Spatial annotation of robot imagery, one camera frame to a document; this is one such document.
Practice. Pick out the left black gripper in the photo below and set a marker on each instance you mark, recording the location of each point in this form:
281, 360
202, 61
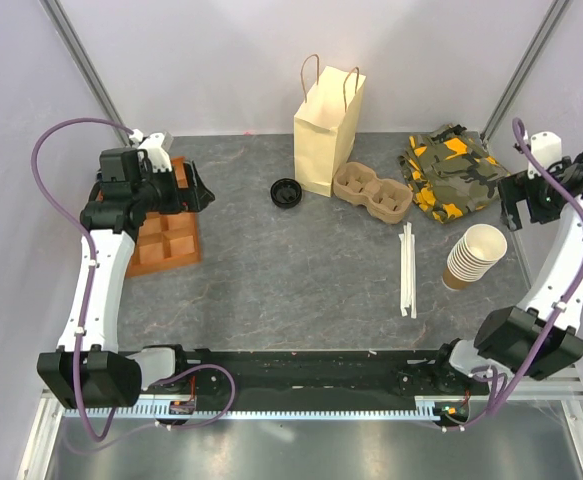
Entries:
191, 199

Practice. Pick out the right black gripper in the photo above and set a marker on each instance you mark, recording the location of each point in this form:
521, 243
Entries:
519, 187

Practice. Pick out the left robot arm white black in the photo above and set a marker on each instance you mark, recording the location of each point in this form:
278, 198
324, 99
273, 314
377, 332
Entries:
87, 367

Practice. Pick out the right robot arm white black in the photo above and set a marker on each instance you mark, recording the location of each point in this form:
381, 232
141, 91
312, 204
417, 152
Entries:
538, 336

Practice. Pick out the orange compartment tray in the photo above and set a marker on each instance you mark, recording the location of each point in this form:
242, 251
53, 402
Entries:
160, 241

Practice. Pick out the black cup lid on table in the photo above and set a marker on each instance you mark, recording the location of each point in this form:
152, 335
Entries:
286, 193

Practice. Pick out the stack of paper cups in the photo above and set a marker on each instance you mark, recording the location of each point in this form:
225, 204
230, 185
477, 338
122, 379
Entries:
479, 248

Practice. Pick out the camouflage folded cloth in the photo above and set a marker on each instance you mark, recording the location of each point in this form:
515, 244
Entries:
449, 173

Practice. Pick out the white wrapped straw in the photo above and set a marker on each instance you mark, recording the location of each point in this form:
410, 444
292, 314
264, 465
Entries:
412, 271
406, 270

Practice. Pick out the brown cardboard cup carrier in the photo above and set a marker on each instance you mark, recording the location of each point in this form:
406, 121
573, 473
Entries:
385, 199

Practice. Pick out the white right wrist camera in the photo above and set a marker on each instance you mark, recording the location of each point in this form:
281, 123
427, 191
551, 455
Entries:
546, 148

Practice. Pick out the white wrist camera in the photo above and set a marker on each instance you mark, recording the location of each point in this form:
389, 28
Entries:
156, 146
546, 148

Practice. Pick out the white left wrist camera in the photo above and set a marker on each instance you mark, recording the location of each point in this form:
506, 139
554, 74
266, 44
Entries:
156, 146

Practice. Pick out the beige paper bag with handles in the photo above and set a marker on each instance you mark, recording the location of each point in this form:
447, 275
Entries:
325, 126

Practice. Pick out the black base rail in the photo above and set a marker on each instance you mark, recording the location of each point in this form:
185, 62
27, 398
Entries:
318, 379

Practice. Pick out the slotted cable duct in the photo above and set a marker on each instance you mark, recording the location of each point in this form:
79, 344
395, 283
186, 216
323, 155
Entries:
424, 410

